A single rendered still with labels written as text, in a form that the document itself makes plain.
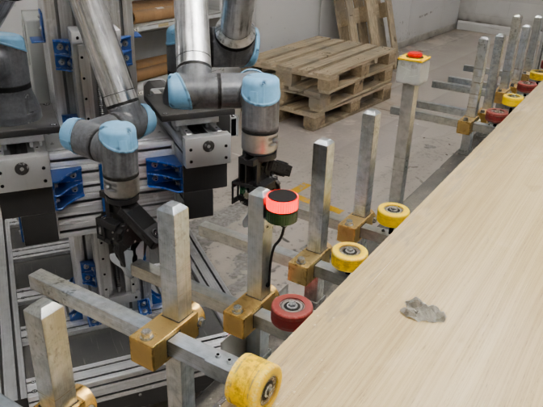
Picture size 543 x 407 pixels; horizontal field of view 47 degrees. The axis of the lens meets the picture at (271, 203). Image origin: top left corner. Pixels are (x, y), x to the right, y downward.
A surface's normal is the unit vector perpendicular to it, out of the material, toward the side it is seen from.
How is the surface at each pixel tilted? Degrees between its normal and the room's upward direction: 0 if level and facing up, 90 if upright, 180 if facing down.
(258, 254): 90
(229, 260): 0
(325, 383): 0
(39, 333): 90
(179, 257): 90
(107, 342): 0
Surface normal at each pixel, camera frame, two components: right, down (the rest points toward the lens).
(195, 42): 0.21, -0.29
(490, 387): 0.03, -0.90
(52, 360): 0.84, 0.25
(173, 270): -0.54, 0.36
